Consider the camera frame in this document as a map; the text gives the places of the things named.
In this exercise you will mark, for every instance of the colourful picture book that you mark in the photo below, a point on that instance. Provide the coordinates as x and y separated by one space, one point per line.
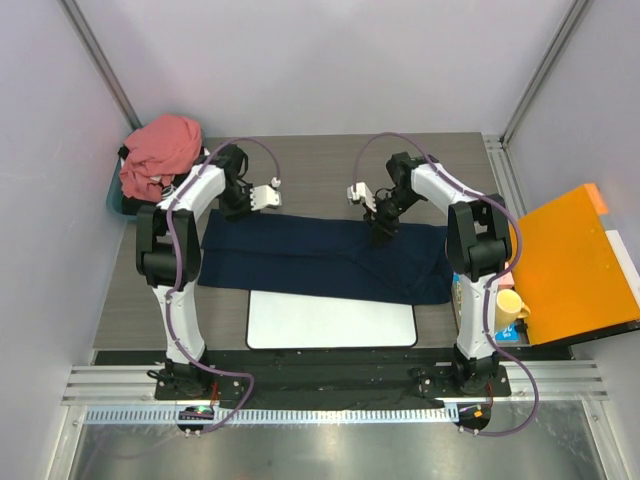
509 334

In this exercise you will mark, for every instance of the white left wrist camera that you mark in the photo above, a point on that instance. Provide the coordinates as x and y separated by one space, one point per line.
264 197

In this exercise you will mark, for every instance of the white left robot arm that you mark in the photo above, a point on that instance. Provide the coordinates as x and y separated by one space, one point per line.
168 256

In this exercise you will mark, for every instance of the pink cube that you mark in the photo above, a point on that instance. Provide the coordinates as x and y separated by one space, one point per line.
506 281

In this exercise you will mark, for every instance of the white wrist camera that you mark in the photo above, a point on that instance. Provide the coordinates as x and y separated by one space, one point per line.
264 197
359 194

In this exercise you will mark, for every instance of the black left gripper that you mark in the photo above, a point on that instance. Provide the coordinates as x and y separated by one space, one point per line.
236 216

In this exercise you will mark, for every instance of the grey white panel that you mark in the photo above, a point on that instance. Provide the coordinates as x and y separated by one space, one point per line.
622 255

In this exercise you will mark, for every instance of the white slotted cable duct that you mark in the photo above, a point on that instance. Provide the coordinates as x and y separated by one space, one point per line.
198 415

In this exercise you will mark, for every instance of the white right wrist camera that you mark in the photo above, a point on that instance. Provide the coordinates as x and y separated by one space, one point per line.
359 194

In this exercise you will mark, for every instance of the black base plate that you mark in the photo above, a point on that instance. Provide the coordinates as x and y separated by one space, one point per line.
333 379

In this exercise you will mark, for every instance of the pink crumpled t-shirt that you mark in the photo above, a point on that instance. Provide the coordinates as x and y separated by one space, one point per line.
166 147

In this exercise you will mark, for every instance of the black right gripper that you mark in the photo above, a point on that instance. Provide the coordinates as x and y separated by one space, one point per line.
378 223

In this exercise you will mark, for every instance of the white mat with black border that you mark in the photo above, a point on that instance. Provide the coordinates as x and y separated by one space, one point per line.
288 321

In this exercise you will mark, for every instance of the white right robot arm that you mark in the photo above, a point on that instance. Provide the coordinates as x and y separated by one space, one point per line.
477 247

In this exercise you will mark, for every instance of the yellow mug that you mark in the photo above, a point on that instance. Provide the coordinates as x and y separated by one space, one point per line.
509 308

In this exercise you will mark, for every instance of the teal laundry basket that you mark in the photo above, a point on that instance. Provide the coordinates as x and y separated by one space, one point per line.
122 155

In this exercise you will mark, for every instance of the orange board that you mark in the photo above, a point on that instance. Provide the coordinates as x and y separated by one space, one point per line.
568 274

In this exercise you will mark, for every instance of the navy blue t-shirt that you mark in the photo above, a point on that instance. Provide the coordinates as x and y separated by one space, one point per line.
327 258

